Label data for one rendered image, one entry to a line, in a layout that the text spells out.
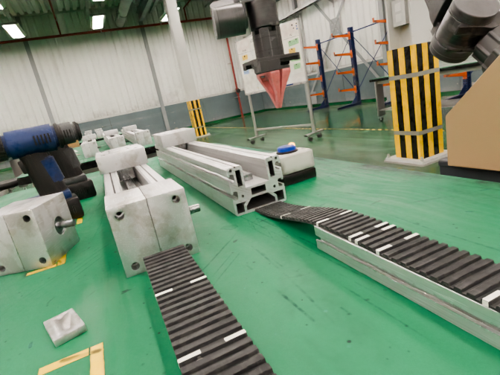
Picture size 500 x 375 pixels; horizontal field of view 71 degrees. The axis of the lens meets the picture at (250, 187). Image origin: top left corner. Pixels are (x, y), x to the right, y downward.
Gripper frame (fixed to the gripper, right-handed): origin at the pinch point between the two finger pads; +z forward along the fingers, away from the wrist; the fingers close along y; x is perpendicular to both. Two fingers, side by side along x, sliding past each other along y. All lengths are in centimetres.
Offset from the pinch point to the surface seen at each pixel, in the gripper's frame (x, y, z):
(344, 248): 37.4, 15.1, 14.5
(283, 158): 3.9, 2.9, 10.5
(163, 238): 20.9, 31.3, 12.8
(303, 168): 4.0, -1.2, 13.8
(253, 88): -562, -252, -11
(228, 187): 11.3, 17.9, 11.2
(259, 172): 8.3, 10.7, 11.0
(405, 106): -192, -238, 38
